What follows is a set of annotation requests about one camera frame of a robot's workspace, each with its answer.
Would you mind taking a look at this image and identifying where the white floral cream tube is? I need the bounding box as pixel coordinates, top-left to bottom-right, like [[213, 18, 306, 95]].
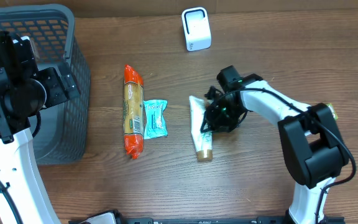
[[189, 96, 213, 162]]

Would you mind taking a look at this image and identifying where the teal snack packet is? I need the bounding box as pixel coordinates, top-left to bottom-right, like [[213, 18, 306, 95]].
[[144, 100, 168, 139]]

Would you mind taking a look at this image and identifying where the orange spaghetti pasta packet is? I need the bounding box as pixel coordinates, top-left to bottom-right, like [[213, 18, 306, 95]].
[[123, 65, 144, 159]]

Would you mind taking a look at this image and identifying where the green jasmine tea pouch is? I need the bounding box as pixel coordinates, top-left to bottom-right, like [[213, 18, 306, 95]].
[[327, 103, 338, 120]]

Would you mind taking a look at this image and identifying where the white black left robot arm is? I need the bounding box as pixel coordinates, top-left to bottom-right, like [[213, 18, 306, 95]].
[[0, 31, 80, 223]]

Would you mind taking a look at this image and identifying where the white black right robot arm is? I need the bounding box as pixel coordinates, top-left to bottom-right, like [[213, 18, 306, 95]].
[[199, 65, 357, 223]]

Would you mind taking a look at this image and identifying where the white barcode scanner stand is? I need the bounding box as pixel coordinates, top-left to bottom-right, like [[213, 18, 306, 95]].
[[181, 7, 212, 52]]

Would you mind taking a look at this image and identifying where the grey plastic shopping basket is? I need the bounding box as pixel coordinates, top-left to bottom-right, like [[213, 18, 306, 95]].
[[0, 4, 91, 165]]

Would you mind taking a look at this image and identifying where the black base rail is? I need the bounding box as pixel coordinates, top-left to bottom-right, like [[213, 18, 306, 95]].
[[68, 210, 346, 224]]

